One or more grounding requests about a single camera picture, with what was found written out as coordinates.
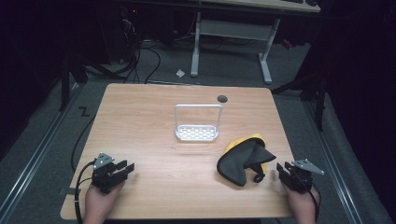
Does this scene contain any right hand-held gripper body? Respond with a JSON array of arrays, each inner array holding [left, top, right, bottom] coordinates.
[[284, 159, 325, 194]]

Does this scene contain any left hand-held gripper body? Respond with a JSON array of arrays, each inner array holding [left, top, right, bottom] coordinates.
[[90, 152, 127, 194]]

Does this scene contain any yellow and grey cloth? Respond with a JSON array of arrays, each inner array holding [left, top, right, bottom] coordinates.
[[217, 133, 277, 188]]

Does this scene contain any person's right hand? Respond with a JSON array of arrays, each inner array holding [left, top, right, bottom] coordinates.
[[281, 183, 320, 224]]

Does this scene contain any person's left hand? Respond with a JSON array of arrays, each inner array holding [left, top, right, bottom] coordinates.
[[83, 181, 126, 224]]

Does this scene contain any grey tape piece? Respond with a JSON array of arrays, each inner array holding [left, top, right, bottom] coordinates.
[[58, 187, 78, 197]]

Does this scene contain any black metal stand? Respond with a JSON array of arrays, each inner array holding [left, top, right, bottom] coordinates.
[[58, 52, 89, 112], [270, 70, 329, 133]]

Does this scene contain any white hanging rack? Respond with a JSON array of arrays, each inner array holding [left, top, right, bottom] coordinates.
[[174, 104, 224, 143]]

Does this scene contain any white-legged desk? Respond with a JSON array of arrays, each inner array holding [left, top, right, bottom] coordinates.
[[190, 0, 321, 85]]

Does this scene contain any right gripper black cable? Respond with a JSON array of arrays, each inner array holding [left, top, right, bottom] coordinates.
[[306, 181, 321, 222]]

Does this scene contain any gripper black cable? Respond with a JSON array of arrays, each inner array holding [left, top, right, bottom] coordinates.
[[306, 181, 321, 222], [74, 161, 96, 224]]

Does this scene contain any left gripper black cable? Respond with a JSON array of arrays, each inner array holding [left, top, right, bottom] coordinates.
[[74, 161, 96, 224]]

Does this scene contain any metal floor rail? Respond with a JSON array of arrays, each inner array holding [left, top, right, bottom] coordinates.
[[303, 99, 364, 224], [0, 83, 81, 220]]

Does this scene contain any black floor cable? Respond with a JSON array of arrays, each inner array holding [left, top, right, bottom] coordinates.
[[70, 114, 98, 174]]

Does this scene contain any bundle of black cables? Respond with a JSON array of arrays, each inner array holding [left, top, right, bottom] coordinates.
[[117, 6, 163, 85]]

